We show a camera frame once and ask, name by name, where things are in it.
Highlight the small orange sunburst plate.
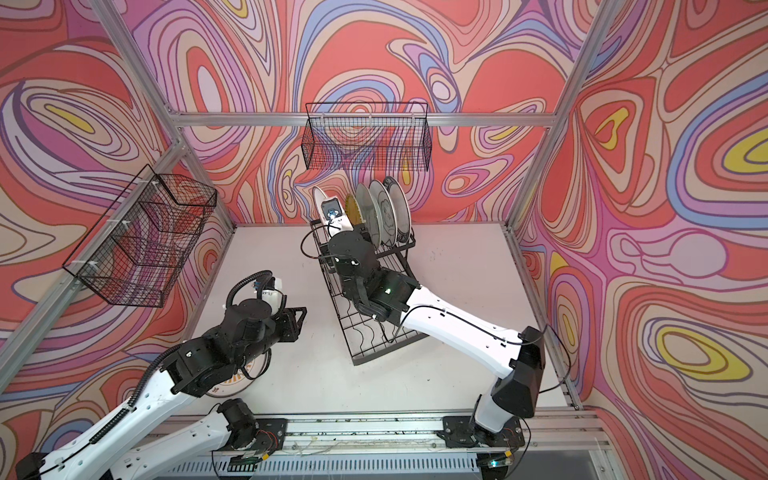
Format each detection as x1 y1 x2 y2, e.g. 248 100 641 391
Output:
312 186 339 227

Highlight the black wire basket wall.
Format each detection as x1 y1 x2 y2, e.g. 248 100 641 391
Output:
62 165 218 308
301 100 433 172

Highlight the green rimmed white plate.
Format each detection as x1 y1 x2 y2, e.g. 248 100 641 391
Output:
384 176 411 244

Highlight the pale green flower plate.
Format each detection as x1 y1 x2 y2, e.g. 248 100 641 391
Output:
355 183 381 248

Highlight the large orange sunburst plate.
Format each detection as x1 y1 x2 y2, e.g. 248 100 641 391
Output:
207 350 272 398

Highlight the black wire basket left wall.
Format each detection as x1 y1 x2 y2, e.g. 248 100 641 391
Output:
62 165 218 308

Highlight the yellow green woven bamboo tray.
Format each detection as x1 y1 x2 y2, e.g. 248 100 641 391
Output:
345 194 364 227

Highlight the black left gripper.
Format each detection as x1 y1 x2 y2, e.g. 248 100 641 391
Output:
232 306 311 373

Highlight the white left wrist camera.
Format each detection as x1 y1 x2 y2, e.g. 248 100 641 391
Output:
259 289 287 317

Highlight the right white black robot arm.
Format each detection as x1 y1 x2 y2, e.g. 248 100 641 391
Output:
323 230 546 435

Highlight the white plate with clover emblem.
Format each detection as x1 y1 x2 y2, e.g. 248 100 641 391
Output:
369 180 397 247

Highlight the black wire basket back wall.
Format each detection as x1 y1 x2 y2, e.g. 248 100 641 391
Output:
301 100 433 172

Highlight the black metal dish rack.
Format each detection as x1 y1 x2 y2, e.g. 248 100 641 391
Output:
308 219 426 366

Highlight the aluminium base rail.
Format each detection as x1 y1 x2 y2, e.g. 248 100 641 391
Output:
164 409 626 479

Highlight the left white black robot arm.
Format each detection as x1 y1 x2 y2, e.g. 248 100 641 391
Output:
15 299 307 479

